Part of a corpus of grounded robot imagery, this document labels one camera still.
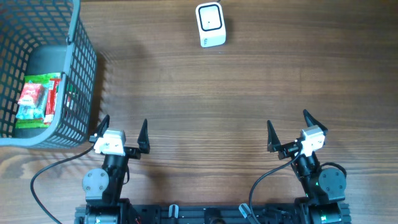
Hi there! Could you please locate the grey plastic mesh basket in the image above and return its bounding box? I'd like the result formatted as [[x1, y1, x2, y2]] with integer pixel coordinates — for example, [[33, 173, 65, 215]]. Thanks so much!
[[1, 0, 97, 149]]

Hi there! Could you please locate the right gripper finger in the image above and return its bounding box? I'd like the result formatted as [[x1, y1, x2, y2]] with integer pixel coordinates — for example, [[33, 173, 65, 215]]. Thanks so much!
[[303, 110, 328, 135], [267, 120, 281, 152]]

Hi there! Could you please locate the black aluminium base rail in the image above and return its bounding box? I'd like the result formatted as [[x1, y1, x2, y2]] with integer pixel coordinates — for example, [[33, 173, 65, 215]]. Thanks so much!
[[74, 203, 352, 224]]

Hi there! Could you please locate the black camera cable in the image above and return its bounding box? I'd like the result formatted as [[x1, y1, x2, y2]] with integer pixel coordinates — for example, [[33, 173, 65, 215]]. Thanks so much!
[[30, 145, 95, 224], [248, 148, 302, 224]]

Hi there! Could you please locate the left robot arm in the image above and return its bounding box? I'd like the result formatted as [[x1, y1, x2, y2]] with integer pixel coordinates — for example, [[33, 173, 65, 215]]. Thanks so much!
[[74, 115, 150, 224]]

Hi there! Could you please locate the red teal snack packet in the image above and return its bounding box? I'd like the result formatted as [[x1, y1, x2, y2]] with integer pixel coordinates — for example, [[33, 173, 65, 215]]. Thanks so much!
[[16, 83, 48, 120]]

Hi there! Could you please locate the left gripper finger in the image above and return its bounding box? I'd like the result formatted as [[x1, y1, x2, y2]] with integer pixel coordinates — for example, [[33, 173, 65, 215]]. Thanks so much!
[[137, 119, 150, 154], [94, 114, 110, 136]]

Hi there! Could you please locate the red stick sachet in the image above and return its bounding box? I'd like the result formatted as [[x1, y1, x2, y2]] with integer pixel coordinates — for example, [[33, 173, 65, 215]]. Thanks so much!
[[44, 78, 62, 125]]

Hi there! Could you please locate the black right camera cable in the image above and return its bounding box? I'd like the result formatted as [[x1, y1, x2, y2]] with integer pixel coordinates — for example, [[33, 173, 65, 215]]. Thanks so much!
[[248, 148, 302, 224]]

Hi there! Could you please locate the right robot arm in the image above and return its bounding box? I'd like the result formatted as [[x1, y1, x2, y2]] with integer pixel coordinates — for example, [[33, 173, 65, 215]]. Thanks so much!
[[261, 110, 352, 224]]

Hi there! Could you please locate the green candy bag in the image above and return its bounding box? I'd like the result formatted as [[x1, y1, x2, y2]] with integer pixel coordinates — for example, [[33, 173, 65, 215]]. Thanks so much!
[[16, 73, 61, 129]]

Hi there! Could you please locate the white barcode scanner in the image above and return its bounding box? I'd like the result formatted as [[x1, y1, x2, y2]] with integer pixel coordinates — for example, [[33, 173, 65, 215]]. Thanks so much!
[[195, 2, 226, 48]]

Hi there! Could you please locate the black left camera cable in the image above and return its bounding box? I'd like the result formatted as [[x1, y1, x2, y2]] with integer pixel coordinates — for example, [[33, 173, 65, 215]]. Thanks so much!
[[30, 145, 95, 224]]

